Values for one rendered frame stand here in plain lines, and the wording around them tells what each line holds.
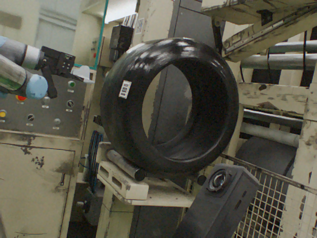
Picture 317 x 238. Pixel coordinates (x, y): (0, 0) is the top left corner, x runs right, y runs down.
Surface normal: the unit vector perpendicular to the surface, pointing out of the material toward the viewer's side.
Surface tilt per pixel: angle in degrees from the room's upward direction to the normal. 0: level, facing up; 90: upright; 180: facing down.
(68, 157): 90
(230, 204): 81
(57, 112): 90
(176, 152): 46
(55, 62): 90
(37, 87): 90
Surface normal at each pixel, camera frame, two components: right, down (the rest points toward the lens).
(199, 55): 0.46, -0.04
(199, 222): -0.71, -0.61
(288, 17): -0.88, -0.14
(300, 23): -0.05, 0.98
